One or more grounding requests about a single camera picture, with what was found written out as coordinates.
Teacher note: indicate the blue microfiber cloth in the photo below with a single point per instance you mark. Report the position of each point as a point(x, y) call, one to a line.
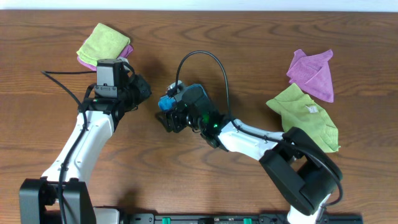
point(167, 102)

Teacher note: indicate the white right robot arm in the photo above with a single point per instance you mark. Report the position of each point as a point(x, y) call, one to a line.
point(301, 171)

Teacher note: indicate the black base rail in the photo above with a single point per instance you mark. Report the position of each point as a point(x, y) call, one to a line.
point(264, 218)

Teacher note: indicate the crumpled purple cloth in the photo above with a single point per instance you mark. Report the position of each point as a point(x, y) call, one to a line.
point(311, 73)

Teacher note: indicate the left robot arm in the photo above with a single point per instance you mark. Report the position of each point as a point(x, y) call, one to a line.
point(61, 194)

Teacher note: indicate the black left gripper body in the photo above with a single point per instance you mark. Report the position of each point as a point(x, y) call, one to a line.
point(140, 90)

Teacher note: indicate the folded purple cloth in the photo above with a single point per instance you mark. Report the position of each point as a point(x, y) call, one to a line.
point(123, 55)

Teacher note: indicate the crumpled green cloth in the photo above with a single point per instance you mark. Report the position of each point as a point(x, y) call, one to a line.
point(297, 109)

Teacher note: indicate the folded green cloth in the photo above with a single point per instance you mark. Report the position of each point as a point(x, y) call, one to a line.
point(103, 43)

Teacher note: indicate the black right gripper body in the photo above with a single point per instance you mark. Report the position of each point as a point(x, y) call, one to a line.
point(173, 118)

